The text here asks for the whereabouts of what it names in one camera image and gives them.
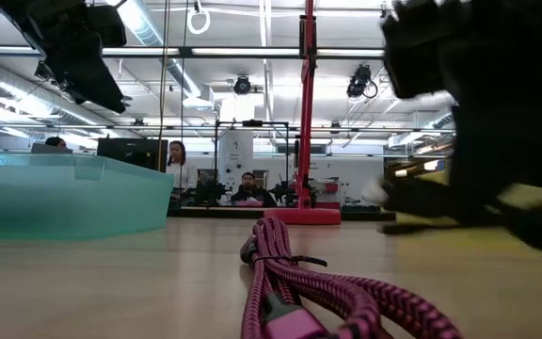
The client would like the black computer monitor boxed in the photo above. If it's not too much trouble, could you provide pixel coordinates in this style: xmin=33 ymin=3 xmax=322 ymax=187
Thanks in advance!
xmin=96 ymin=137 xmax=168 ymax=171

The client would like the teal translucent plastic bin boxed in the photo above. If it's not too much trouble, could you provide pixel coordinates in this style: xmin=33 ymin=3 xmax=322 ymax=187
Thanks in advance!
xmin=0 ymin=150 xmax=175 ymax=242

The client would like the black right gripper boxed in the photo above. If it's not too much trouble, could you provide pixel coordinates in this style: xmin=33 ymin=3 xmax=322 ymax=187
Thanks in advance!
xmin=380 ymin=0 xmax=542 ymax=218

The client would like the black frame-mounted camera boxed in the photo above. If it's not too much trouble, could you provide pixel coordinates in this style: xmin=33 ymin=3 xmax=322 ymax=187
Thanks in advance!
xmin=345 ymin=64 xmax=378 ymax=101

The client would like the white hanging cable loop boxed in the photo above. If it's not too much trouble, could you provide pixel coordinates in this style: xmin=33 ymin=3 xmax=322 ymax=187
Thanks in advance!
xmin=185 ymin=0 xmax=212 ymax=36

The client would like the black overhead frame beam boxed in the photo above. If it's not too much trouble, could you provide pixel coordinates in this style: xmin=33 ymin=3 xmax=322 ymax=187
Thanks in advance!
xmin=0 ymin=44 xmax=386 ymax=61

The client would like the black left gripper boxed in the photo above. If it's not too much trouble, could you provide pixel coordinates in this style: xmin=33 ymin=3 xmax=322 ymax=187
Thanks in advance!
xmin=0 ymin=0 xmax=127 ymax=114

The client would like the red camera stand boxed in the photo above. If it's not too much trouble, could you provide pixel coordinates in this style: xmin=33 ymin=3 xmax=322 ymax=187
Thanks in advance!
xmin=263 ymin=0 xmax=343 ymax=226

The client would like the pink braided USB cable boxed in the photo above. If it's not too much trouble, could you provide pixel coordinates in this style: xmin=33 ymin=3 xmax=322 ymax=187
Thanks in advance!
xmin=239 ymin=215 xmax=465 ymax=339

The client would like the black overhead camera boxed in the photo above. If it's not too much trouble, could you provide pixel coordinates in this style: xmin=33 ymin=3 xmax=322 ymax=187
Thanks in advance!
xmin=231 ymin=74 xmax=253 ymax=96

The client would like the hanging yellow cord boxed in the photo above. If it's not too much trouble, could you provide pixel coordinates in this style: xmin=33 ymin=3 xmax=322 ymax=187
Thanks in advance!
xmin=157 ymin=0 xmax=172 ymax=173

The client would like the red tool cart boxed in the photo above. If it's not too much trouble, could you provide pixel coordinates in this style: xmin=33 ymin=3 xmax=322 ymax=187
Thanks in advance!
xmin=311 ymin=178 xmax=343 ymax=209

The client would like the white pillar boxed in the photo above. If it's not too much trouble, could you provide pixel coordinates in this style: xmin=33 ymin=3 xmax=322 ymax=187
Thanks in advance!
xmin=218 ymin=130 xmax=256 ymax=199

